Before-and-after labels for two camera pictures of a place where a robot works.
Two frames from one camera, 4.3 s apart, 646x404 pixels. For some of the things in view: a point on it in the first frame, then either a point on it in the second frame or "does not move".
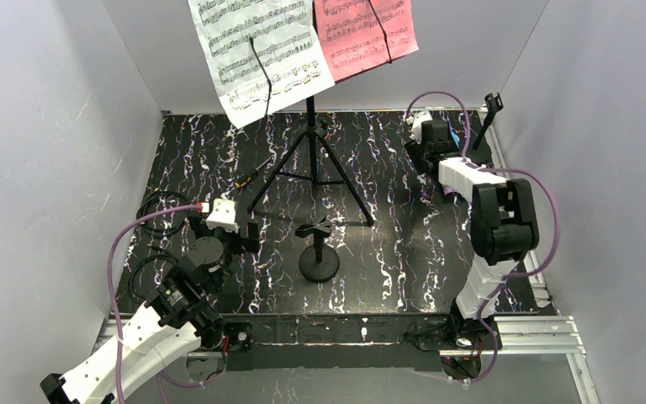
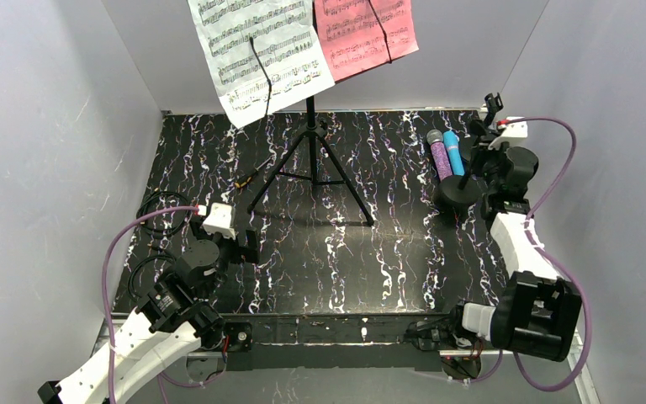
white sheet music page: [287, 41] does not move
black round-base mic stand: [494, 103] does not move
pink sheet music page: [352, 37] does not move
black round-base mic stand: [319, 263] → [462, 191]
